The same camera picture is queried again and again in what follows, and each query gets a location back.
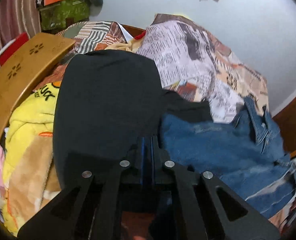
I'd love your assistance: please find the newspaper print bed quilt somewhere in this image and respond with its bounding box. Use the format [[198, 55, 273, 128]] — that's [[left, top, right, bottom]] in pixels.
[[137, 14, 296, 231]]

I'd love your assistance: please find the bamboo lap desk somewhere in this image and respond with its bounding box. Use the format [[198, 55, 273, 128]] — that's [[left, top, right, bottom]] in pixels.
[[0, 33, 75, 139]]

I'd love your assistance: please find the brown wooden door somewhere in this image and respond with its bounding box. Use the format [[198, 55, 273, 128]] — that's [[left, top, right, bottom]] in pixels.
[[273, 97, 296, 159]]

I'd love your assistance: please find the green storage box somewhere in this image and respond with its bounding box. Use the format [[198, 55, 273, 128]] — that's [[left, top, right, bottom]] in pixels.
[[40, 0, 89, 30]]

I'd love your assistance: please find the blue denim jacket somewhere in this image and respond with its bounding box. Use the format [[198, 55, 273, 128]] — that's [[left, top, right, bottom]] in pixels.
[[160, 97, 296, 218]]

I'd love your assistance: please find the striped patterned pillow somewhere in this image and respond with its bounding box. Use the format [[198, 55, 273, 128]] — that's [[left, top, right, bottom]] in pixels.
[[57, 21, 133, 54]]

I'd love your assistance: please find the yellow duck plush blanket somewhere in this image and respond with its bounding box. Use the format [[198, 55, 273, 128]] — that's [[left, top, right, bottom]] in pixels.
[[2, 81, 61, 236]]

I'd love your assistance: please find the red box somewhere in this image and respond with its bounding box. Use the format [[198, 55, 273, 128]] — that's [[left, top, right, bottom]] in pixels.
[[0, 33, 29, 67]]

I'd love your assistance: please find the black folded garment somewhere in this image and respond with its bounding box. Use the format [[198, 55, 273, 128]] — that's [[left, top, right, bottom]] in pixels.
[[53, 50, 212, 188]]

